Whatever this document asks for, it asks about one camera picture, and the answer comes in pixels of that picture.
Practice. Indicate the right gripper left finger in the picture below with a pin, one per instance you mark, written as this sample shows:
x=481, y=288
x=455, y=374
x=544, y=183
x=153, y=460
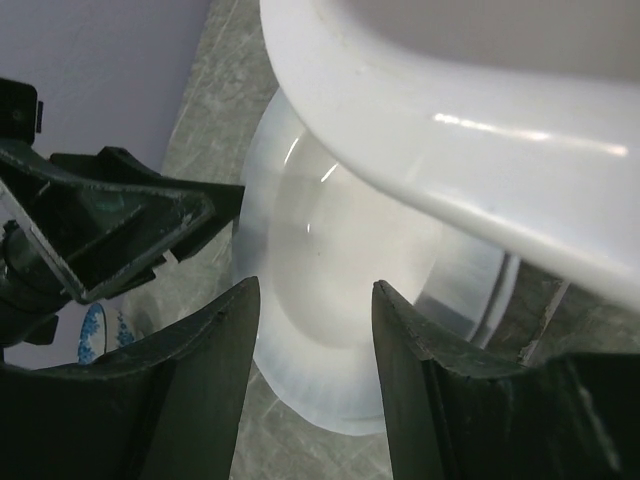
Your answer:
x=165, y=407

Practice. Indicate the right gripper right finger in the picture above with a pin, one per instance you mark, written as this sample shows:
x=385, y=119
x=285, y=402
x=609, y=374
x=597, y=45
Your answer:
x=455, y=411

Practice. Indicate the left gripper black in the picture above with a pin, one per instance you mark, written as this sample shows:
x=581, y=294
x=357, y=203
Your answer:
x=90, y=226

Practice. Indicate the white plate blue rim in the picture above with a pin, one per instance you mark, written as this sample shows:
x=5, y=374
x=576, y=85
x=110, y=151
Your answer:
x=318, y=238

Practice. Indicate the white plastic bin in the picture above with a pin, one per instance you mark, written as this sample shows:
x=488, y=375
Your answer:
x=516, y=121

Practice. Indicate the blue and white small dish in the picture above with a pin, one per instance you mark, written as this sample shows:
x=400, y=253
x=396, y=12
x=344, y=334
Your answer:
x=103, y=330

